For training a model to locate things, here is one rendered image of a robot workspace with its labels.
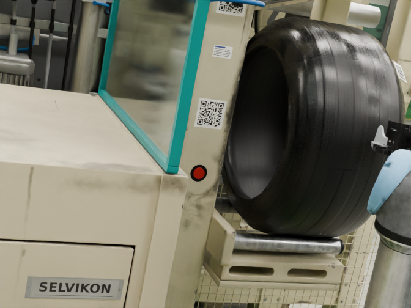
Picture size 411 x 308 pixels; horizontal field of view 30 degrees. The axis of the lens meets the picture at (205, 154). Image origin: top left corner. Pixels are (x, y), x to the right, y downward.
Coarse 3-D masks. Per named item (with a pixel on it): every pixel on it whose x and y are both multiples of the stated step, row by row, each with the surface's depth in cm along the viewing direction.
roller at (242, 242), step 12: (240, 240) 200; (252, 240) 201; (264, 240) 202; (276, 240) 204; (288, 240) 205; (300, 240) 207; (312, 240) 208; (324, 240) 209; (336, 240) 211; (300, 252) 208; (312, 252) 209; (324, 252) 210; (336, 252) 211
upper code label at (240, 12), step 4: (220, 4) 187; (224, 4) 187; (228, 4) 188; (244, 4) 189; (220, 8) 187; (224, 8) 188; (228, 8) 188; (232, 8) 188; (236, 8) 189; (240, 8) 189; (244, 8) 189; (220, 12) 188; (224, 12) 188; (228, 12) 188; (232, 12) 189; (236, 12) 189; (240, 12) 189; (244, 12) 190
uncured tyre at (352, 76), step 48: (288, 48) 194; (336, 48) 192; (384, 48) 201; (240, 96) 235; (288, 96) 190; (336, 96) 185; (384, 96) 190; (240, 144) 238; (288, 144) 189; (336, 144) 184; (240, 192) 216; (288, 192) 190; (336, 192) 190
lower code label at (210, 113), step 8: (200, 104) 193; (208, 104) 194; (216, 104) 194; (224, 104) 195; (200, 112) 194; (208, 112) 194; (216, 112) 195; (200, 120) 194; (208, 120) 195; (216, 120) 196; (216, 128) 196
